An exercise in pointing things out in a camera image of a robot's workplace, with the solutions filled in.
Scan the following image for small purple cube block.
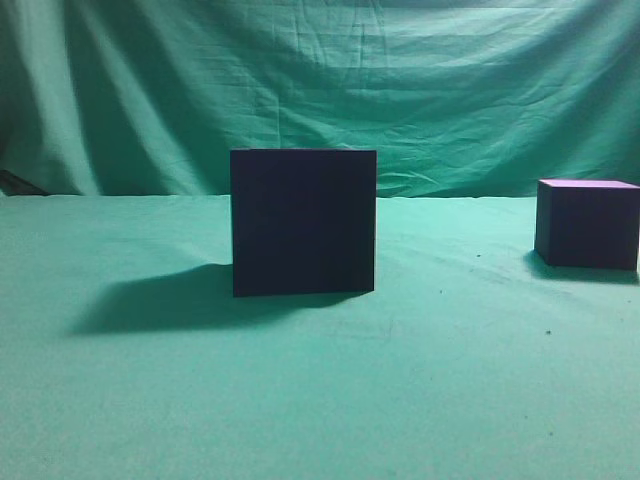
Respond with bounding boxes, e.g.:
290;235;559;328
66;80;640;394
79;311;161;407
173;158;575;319
534;179;639;271

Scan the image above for large dark purple groove box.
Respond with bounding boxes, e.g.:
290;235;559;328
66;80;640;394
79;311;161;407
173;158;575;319
230;148;377;297

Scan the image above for green backdrop cloth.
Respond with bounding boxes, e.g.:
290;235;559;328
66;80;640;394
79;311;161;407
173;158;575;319
1;1;639;479

